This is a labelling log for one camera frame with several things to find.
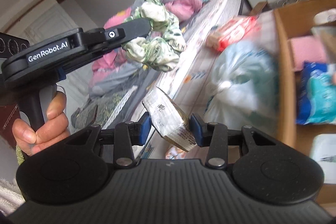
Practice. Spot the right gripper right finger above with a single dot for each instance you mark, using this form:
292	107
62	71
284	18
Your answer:
200	130

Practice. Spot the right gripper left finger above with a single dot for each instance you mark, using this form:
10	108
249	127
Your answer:
141	130

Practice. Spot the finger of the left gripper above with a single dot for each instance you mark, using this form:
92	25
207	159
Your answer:
106	40

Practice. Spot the green floral white cloth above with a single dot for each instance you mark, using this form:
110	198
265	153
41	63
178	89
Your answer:
163	45

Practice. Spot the person's left hand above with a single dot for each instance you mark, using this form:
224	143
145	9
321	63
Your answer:
54	130

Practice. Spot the pink crumpled clothing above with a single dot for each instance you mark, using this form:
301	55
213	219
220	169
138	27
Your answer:
182	9

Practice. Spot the plaid floral mattress sheet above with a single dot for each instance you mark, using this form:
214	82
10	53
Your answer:
192	97

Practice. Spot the dark grey floral quilt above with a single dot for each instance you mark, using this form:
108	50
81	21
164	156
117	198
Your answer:
106	96

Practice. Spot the translucent green plastic bag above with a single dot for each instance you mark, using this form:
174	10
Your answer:
243	88

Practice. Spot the red wet wipes pack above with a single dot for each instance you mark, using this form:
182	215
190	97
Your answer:
220	37

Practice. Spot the blue tissue pack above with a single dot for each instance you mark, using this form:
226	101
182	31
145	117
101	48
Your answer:
316	100

